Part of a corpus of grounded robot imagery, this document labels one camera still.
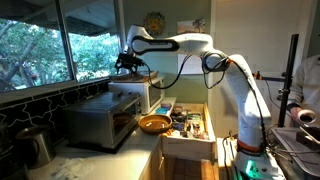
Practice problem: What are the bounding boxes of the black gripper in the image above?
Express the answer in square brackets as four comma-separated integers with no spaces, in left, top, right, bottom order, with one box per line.
[114,52,145,75]

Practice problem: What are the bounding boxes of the white microwave oven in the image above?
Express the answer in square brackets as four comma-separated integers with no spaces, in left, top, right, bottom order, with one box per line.
[108,77,166,116]

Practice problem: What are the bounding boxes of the light wooden drawer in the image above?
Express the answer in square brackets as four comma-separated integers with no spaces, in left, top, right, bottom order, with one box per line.
[160,102,218,163]

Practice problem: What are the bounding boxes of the person's hand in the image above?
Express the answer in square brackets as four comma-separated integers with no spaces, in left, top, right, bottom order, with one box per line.
[289,105,305,122]

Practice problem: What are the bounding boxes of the wooden cutting board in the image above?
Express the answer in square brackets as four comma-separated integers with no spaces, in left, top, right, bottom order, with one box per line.
[109,70,159,84]

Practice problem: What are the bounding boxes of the stainless steel toaster oven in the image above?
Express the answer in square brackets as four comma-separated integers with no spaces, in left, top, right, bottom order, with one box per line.
[62,90,143,151]

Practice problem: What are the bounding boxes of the woven wicker basket bowl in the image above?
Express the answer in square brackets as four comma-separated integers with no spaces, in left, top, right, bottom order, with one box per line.
[137,113,173,136]

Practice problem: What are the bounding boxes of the metal kettle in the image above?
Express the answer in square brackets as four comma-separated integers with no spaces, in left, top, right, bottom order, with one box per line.
[14,124,57,169]

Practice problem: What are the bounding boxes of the robot mounting base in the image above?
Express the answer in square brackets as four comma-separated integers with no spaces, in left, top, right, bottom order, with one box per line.
[233,151,286,180]

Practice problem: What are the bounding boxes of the black vertical stand pole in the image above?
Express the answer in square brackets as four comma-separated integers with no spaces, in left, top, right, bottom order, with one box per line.
[277,33,300,128]

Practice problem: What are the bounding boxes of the person in light sweater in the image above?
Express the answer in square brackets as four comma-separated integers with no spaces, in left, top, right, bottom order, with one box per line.
[287,54,320,128]

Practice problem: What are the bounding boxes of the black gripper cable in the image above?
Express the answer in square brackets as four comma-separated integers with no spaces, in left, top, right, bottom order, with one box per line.
[141,53,194,90]

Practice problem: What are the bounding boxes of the sun wall ornament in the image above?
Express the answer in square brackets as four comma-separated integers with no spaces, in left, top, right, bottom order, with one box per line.
[142,10,167,38]

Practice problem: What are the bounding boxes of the wall calendar with landscape photo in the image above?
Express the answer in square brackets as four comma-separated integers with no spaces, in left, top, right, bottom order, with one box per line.
[176,18,206,76]

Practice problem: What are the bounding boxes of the window with dark frame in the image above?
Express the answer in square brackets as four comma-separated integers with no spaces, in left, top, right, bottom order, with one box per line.
[0,0,129,94]

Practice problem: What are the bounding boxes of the black floor cable bundle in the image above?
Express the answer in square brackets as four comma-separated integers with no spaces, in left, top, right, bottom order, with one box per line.
[221,133,239,180]

